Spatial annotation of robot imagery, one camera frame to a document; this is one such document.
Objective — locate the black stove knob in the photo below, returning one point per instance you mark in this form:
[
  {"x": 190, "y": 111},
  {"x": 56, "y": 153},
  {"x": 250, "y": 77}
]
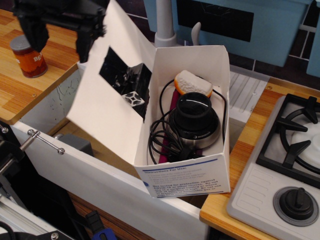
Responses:
[{"x": 296, "y": 206}]

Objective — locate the teal toy cabinet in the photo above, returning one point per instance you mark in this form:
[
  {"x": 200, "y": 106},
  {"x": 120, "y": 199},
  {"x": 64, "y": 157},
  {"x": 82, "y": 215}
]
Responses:
[{"x": 272, "y": 37}]

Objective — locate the red soup can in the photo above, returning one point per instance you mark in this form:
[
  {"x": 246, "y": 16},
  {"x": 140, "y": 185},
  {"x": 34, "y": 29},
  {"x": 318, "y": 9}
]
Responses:
[{"x": 30, "y": 61}]

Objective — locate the magenta stick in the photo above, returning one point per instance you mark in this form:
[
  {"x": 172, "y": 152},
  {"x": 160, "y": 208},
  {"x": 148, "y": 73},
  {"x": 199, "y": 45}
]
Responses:
[{"x": 165, "y": 143}]

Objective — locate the metal clamp handle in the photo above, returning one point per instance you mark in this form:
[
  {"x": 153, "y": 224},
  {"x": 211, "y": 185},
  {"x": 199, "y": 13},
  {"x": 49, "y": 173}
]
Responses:
[{"x": 10, "y": 148}]

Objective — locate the black aluminium extrusion block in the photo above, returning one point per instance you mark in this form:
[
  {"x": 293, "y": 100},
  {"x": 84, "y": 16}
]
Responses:
[{"x": 136, "y": 85}]

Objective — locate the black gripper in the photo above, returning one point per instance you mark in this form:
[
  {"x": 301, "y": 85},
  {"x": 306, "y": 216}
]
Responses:
[{"x": 86, "y": 17}]

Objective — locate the black stove grate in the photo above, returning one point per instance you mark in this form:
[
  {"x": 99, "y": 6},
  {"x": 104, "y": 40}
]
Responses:
[{"x": 291, "y": 144}]

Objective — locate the toy orange slice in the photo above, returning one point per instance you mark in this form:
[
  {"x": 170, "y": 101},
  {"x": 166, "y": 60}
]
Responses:
[{"x": 186, "y": 82}]

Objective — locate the blue black clamp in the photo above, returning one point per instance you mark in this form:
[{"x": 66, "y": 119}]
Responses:
[{"x": 97, "y": 227}]

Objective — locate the grey toy faucet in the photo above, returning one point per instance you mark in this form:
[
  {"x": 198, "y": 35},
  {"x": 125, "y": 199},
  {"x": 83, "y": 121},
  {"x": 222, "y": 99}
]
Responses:
[{"x": 165, "y": 35}]

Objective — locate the white toy stove top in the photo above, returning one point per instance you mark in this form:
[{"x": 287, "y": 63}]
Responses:
[{"x": 252, "y": 200}]

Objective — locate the white cardboard box with flap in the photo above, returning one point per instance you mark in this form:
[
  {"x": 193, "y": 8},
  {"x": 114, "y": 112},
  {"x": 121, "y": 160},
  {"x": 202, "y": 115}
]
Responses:
[{"x": 103, "y": 113}]

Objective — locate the grey sink drain block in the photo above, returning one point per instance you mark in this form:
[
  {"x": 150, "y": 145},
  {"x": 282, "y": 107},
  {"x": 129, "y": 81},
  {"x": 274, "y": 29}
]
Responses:
[{"x": 76, "y": 142}]

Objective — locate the white toy sink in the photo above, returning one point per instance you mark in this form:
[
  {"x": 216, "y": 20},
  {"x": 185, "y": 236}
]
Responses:
[{"x": 117, "y": 189}]

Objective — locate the black 3D mouse puck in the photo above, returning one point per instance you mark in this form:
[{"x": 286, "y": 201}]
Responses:
[{"x": 195, "y": 121}]

